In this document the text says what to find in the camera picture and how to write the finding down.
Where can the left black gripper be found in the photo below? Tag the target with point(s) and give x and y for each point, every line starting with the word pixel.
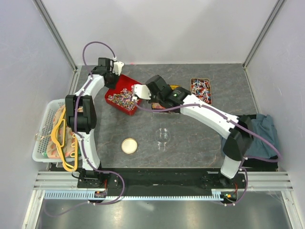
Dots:
pixel 113 86

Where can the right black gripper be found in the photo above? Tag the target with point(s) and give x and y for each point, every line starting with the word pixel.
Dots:
pixel 152 99

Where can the red candy tray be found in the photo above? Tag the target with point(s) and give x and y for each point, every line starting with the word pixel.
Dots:
pixel 121 96

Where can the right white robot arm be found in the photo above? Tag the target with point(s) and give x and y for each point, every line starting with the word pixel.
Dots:
pixel 235 130

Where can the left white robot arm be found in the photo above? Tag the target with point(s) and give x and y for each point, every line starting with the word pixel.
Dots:
pixel 81 115

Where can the gold gummy tin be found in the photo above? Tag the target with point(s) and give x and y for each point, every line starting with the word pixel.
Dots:
pixel 157 106

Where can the gold lollipop tin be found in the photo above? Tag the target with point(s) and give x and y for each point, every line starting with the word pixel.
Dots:
pixel 201 88

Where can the clear glass jar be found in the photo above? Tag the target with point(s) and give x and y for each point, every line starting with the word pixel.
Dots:
pixel 162 137

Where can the round wooden jar lid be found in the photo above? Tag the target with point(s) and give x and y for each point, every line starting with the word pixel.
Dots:
pixel 129 145

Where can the yellow clothes hanger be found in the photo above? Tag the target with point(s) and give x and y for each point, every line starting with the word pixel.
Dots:
pixel 63 143

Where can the white plastic basket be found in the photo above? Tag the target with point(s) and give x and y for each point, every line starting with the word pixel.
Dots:
pixel 44 135

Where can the folded blue-grey cloth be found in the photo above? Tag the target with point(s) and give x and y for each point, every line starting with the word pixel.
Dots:
pixel 265 142

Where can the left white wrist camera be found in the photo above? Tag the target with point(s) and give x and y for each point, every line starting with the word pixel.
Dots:
pixel 117 67

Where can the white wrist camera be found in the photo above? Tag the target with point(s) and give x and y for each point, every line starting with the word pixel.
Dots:
pixel 141 92
pixel 117 67

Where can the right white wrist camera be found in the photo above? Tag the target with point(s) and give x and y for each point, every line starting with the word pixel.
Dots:
pixel 141 92

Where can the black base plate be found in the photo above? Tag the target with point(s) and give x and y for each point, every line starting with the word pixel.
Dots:
pixel 160 181

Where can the grey slotted cable duct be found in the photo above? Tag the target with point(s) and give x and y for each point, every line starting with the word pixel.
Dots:
pixel 93 195

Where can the aluminium frame rail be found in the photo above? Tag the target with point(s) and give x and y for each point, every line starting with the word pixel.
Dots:
pixel 257 181

